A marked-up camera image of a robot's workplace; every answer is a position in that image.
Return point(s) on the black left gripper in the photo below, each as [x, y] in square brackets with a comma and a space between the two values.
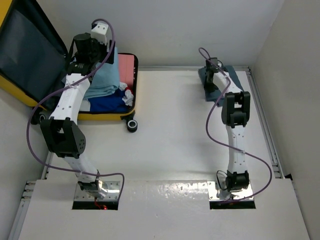
[102, 47]

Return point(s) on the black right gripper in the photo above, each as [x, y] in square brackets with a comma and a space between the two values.
[209, 88]

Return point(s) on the dark grey garment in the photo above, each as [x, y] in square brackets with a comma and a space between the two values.
[213, 95]

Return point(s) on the light blue garment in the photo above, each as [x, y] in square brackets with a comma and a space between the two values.
[106, 80]

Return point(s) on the blue white red shirt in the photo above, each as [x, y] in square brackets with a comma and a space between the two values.
[118, 102]

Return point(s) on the yellow suitcase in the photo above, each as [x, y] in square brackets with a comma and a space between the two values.
[33, 61]

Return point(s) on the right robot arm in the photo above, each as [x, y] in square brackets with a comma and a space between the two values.
[235, 114]

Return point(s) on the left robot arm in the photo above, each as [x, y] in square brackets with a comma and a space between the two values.
[61, 132]

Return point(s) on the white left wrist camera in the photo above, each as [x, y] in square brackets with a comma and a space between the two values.
[99, 31]

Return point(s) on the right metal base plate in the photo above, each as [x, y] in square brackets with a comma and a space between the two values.
[216, 194]

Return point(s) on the metal base plate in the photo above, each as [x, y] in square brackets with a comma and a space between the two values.
[216, 194]
[101, 190]

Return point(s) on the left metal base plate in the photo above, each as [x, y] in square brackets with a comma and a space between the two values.
[101, 190]

